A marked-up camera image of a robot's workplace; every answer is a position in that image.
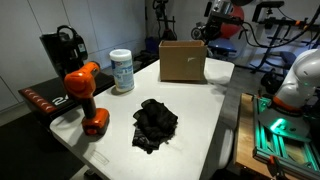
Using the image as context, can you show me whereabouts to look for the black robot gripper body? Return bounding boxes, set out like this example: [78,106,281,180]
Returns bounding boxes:
[209,0,245,28]

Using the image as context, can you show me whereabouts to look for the brown cardboard box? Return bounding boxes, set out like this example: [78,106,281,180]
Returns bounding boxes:
[158,40,208,83]

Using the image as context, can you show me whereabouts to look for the silver weight plate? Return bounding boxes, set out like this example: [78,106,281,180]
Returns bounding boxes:
[190,26,207,42]

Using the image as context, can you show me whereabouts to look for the blue padded bench seat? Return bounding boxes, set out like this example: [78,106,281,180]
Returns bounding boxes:
[205,37,238,55]

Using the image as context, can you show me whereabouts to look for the black exercise bike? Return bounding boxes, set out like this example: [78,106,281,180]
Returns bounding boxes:
[152,0,178,43]

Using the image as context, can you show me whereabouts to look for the white disinfectant wipes canister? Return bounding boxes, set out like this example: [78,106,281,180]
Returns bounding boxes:
[109,48,136,93]

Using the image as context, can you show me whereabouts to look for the crumpled black cloth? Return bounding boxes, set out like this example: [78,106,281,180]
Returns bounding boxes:
[131,98,179,155]

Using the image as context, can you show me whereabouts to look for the wooden base board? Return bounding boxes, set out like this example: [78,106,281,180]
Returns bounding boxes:
[233,93,320,180]

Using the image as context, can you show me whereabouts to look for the white chair back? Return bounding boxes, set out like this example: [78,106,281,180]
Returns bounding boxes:
[218,126,235,170]

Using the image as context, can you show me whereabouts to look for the orange and black clamp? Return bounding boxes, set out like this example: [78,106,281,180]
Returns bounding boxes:
[266,154,285,180]

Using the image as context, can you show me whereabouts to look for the black treadmill with console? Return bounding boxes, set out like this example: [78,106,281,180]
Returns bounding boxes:
[18,24,116,123]

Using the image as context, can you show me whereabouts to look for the black weight machine frame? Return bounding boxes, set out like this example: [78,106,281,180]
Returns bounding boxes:
[248,0,320,75]

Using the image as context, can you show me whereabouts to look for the grey metal base plate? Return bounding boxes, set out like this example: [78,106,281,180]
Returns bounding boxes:
[257,107,312,143]

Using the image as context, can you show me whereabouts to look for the aluminium profile mounting frame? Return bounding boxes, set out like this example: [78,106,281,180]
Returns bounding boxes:
[252,94,320,180]

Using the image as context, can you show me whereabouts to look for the orange and black cordless drill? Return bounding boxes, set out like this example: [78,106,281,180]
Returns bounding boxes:
[63,61,111,136]

